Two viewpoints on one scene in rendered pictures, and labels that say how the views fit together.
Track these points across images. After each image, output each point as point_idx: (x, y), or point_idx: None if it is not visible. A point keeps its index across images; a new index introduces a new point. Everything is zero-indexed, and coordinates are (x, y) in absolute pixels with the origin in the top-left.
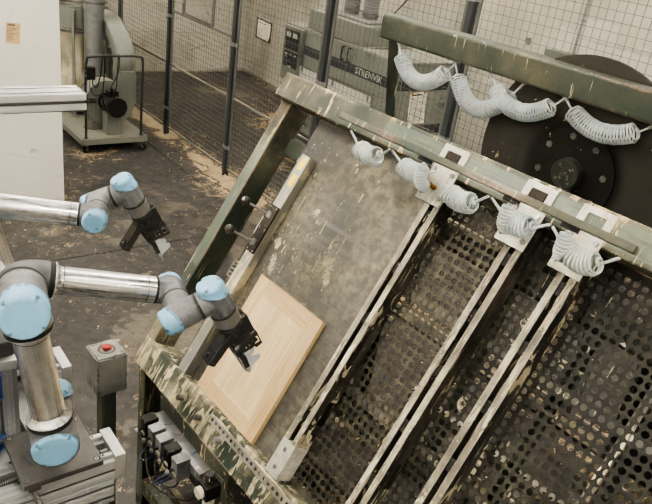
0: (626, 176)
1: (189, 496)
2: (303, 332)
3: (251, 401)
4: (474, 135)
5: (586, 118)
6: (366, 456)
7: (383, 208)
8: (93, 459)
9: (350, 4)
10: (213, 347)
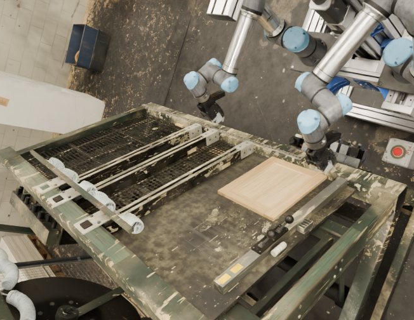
0: (40, 299)
1: (406, 218)
2: (233, 188)
3: (274, 168)
4: None
5: (23, 310)
6: (332, 318)
7: (159, 238)
8: (293, 65)
9: None
10: (216, 93)
